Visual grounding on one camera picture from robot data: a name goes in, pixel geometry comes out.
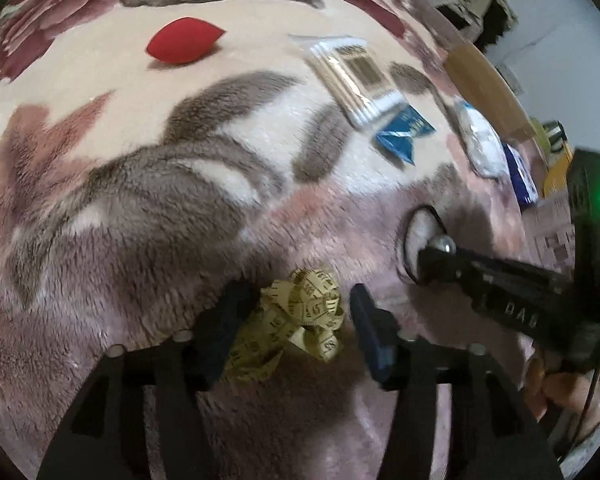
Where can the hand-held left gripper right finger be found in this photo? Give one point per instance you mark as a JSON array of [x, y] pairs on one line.
[[375, 340]]

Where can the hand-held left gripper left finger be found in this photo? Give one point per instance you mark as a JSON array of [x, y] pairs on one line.
[[220, 330]]

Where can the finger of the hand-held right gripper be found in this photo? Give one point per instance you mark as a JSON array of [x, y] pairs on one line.
[[460, 265]]

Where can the yellow tape measure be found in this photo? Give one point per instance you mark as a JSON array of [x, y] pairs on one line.
[[300, 305]]

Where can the small blue sachet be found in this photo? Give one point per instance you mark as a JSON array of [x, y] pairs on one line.
[[397, 142]]

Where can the red round cap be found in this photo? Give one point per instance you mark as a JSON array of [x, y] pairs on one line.
[[180, 42]]

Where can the person's right hand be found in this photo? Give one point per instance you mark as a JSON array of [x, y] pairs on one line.
[[560, 392]]

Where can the yellow packet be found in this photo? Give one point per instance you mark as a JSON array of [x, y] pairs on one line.
[[557, 177]]

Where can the dark blue packet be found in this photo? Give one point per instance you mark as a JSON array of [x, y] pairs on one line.
[[522, 180]]

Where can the white cotton pad bag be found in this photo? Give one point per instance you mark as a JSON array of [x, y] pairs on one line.
[[482, 145]]

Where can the floral fleece blanket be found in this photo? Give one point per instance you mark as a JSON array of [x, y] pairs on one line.
[[130, 185]]

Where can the brown cardboard box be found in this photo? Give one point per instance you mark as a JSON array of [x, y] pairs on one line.
[[485, 90]]

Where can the cotton swab pack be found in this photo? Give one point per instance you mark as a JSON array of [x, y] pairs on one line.
[[350, 80]]

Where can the beige and black clothes pile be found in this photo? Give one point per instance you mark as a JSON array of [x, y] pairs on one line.
[[470, 5]]

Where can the white wall socket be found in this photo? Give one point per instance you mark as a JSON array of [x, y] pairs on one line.
[[510, 77]]

